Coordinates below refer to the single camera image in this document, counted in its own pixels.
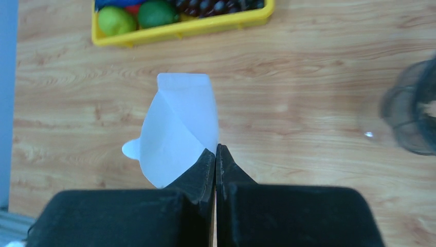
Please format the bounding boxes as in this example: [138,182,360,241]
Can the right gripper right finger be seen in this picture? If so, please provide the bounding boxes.
[215,145,385,246]

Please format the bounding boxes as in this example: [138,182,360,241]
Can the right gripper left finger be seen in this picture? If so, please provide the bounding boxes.
[26,150,215,246]

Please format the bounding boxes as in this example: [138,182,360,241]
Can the clear glass carafe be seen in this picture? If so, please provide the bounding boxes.
[357,93,397,147]

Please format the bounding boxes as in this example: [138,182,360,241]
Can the yellow plastic tray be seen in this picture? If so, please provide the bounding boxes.
[91,1,276,48]

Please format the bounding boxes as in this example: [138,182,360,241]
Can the dark green avocado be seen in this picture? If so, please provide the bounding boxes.
[137,1,179,28]

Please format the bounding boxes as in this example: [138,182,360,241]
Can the light green apple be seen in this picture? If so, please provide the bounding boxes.
[97,6,137,37]

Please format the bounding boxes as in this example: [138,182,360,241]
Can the dark purple grapes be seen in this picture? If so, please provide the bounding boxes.
[170,0,265,18]

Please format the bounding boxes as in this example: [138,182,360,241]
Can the blue chips bag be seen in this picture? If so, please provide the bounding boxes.
[94,0,145,11]

